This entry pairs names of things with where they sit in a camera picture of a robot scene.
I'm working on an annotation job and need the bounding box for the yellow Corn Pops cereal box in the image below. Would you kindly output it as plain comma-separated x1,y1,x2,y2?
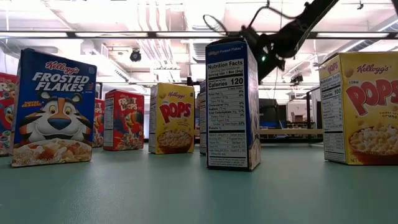
148,82,196,156
318,52,398,166

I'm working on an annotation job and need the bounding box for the black overhead frame beam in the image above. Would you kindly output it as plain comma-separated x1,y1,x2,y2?
0,30,398,40

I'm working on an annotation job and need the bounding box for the brown cardboard box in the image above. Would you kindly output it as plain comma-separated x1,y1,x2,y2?
290,111,304,124

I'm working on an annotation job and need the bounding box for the black ceiling spotlight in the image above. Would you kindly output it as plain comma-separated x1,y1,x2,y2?
129,49,142,63

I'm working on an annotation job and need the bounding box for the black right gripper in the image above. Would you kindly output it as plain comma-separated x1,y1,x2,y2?
239,26,286,84

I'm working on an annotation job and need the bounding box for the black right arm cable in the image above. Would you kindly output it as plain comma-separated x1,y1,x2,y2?
203,1,312,35

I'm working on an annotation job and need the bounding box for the ribbed silver ventilation duct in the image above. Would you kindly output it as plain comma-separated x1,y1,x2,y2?
192,42,206,63

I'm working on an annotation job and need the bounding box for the red Froot Loops cereal box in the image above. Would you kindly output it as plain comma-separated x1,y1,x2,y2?
103,89,146,152
92,98,106,148
0,72,19,157

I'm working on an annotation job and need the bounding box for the wooden shelf with black frame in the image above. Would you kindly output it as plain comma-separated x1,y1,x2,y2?
186,76,324,144

